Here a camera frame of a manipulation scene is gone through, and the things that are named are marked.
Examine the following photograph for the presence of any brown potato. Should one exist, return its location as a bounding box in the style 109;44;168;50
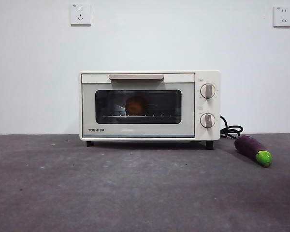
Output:
125;95;147;115

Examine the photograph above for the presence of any white glass oven door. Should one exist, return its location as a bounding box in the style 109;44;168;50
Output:
81;73;196;139

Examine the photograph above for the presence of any round beige oven knob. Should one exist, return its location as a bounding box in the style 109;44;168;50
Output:
200;84;216;100
200;113;216;129

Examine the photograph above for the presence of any white Toshiba toaster oven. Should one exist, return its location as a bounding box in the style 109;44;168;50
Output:
79;70;221;150

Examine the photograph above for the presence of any purple toy eggplant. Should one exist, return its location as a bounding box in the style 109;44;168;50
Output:
234;135;273;168

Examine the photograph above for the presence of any black oven power cable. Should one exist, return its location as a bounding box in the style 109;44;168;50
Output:
219;115;244;140

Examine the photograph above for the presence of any white wall socket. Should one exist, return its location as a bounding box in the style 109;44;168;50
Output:
71;3;92;27
273;6;290;29

